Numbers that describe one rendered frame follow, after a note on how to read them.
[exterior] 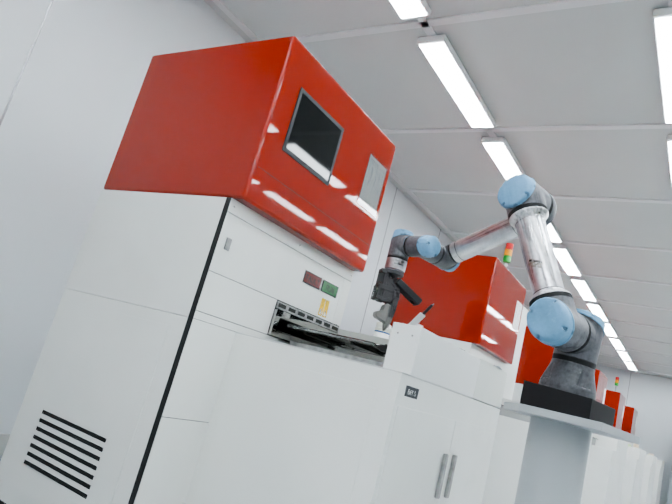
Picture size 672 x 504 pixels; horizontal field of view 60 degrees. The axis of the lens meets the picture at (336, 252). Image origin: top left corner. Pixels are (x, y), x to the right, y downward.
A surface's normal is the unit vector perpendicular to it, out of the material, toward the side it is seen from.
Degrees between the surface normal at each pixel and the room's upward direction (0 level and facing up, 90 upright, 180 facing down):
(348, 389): 90
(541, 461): 90
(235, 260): 90
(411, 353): 90
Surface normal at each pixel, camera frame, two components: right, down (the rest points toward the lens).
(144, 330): -0.51, -0.32
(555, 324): -0.69, -0.22
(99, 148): 0.82, 0.10
